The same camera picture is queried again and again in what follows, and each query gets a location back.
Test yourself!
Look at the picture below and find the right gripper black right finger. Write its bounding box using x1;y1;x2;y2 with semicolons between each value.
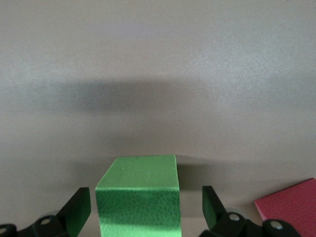
199;185;303;237

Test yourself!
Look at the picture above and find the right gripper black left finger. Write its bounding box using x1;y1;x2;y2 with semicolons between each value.
0;187;91;237

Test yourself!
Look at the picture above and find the green foam cube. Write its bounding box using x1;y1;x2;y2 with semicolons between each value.
95;155;180;237

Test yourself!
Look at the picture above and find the red foam cube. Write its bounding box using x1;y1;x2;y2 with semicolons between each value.
254;178;316;237

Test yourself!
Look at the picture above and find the brown paper table cover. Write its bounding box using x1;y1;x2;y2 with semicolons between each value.
0;0;316;237

